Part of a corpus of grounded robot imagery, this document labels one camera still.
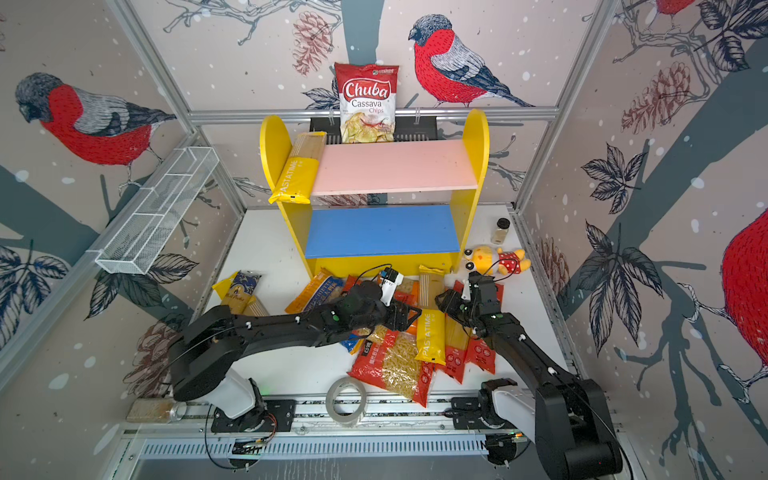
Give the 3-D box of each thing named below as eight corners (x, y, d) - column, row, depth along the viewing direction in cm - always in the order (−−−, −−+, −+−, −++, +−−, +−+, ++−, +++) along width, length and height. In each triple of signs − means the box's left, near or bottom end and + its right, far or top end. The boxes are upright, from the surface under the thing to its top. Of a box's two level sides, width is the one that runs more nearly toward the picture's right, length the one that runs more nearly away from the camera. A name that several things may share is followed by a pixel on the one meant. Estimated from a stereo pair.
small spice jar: (492, 244, 110) (499, 228, 103) (490, 234, 114) (496, 218, 107) (504, 244, 110) (512, 228, 103) (501, 234, 114) (508, 218, 107)
